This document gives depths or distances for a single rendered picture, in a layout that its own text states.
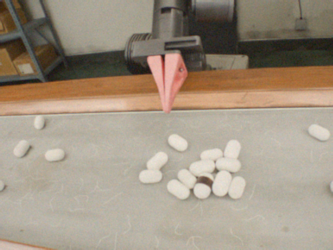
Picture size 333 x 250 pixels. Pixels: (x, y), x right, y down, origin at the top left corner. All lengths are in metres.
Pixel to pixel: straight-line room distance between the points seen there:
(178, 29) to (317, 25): 2.21
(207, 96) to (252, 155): 0.16
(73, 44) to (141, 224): 2.69
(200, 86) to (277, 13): 1.97
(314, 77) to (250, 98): 0.14
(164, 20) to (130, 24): 2.20
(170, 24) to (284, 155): 0.26
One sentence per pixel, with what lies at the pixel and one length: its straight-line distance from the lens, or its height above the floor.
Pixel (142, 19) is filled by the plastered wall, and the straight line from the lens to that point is 2.55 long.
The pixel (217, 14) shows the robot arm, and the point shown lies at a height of 0.91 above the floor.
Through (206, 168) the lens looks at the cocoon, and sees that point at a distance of 0.37.
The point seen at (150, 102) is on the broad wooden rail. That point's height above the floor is 0.75.
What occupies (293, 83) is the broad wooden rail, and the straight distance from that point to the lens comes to 0.54.
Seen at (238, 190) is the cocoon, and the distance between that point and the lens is 0.35.
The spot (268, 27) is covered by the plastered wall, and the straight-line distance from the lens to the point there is 2.48.
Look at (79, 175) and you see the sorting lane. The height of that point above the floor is 0.74.
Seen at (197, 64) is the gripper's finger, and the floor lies 0.85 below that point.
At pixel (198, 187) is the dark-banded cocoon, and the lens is 0.35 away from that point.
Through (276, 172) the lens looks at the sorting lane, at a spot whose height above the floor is 0.74.
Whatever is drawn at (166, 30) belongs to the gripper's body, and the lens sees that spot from 0.40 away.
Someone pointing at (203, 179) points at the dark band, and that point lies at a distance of 0.35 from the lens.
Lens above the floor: 1.03
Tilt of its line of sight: 38 degrees down
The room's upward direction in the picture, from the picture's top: 12 degrees counter-clockwise
